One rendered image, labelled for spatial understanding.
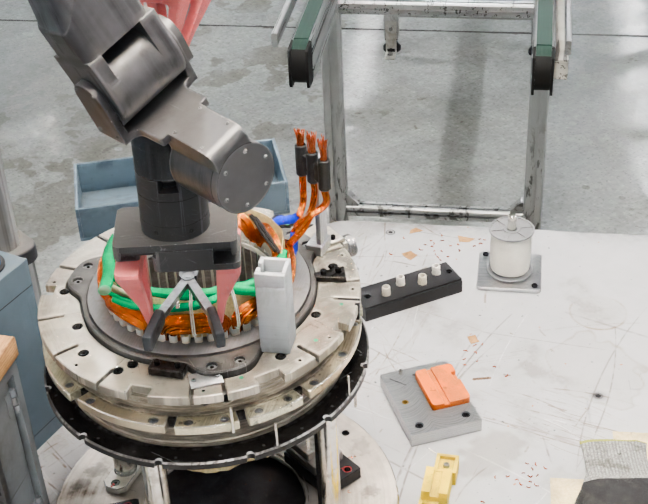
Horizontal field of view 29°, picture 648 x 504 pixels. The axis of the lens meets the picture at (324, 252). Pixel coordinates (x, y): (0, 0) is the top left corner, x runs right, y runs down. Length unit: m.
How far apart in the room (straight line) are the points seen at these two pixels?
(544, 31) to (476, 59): 1.63
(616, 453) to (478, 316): 0.31
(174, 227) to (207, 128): 0.12
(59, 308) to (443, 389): 0.53
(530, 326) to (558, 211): 1.70
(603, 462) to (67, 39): 0.86
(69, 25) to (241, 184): 0.17
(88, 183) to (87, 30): 0.67
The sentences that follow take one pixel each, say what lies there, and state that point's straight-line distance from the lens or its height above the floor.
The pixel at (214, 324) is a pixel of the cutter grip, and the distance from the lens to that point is 1.07.
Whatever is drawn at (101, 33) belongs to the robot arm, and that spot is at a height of 1.46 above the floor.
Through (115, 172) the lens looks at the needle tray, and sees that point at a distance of 1.56.
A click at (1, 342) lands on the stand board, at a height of 1.07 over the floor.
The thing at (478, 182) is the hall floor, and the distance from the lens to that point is 3.51.
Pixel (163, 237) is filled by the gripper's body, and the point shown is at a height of 1.27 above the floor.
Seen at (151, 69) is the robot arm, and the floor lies 1.42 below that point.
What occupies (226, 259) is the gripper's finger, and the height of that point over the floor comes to 1.24.
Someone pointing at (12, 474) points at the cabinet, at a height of 0.92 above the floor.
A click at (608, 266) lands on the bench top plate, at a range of 1.83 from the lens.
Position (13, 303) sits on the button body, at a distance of 1.46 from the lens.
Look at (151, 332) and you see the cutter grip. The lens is 1.07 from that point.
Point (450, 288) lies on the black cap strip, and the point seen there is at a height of 0.79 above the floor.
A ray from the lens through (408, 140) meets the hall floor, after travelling 3.71.
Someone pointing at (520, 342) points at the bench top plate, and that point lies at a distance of 1.68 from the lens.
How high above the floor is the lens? 1.83
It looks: 34 degrees down
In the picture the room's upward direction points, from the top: 3 degrees counter-clockwise
